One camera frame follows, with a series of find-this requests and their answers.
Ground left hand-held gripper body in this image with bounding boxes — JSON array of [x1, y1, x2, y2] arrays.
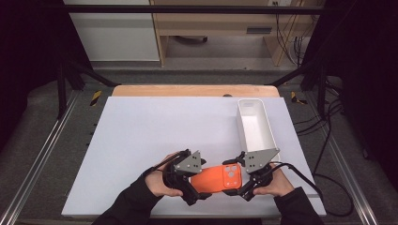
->
[[162, 148, 204, 207]]

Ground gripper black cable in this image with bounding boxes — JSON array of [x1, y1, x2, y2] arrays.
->
[[268, 161, 355, 218], [142, 150, 191, 176]]

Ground grey drawer handle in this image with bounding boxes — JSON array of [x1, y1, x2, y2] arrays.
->
[[246, 26, 273, 35]]

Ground yellow black tape strip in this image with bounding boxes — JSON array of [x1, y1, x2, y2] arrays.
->
[[89, 90, 103, 107], [290, 91, 309, 106]]

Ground black metal frame strut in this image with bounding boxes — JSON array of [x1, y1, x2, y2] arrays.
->
[[268, 58, 329, 118], [56, 57, 121, 120]]

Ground black horizontal frame bar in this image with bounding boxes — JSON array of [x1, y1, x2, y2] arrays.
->
[[61, 4, 328, 15]]

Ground hanging black cables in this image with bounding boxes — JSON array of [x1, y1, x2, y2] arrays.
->
[[272, 1, 309, 68]]

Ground person's left hand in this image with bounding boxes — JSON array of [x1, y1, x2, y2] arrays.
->
[[144, 152, 184, 198]]

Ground white cabinet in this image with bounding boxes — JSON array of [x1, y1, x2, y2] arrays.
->
[[63, 0, 161, 63]]

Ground white plastic bin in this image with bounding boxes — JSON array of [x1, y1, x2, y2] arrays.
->
[[236, 97, 282, 163]]

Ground bundle of black floor cables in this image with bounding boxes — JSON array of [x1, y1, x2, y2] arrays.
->
[[294, 76, 346, 143]]

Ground wooden desk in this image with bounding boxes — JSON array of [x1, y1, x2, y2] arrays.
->
[[149, 0, 324, 68]]

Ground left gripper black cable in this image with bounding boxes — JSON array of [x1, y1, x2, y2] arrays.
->
[[142, 150, 191, 176]]

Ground wooden table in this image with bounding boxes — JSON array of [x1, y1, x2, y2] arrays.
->
[[111, 83, 281, 98]]

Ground orange phone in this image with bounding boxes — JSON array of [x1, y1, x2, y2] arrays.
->
[[189, 163, 244, 194]]

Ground white table board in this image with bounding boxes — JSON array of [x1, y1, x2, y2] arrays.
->
[[61, 96, 327, 218]]

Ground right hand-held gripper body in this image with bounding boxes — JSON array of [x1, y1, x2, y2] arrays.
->
[[241, 147, 281, 202]]

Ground person's right hand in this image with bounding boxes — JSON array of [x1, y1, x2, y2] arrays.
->
[[252, 162, 296, 198]]

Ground aluminium floor rail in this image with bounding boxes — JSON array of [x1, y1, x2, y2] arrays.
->
[[0, 90, 80, 225], [304, 93, 380, 225]]

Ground black curtain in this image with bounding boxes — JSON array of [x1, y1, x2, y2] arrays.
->
[[0, 0, 95, 151], [301, 0, 398, 184]]

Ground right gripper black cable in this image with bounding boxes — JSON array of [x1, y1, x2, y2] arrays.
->
[[268, 161, 355, 218]]

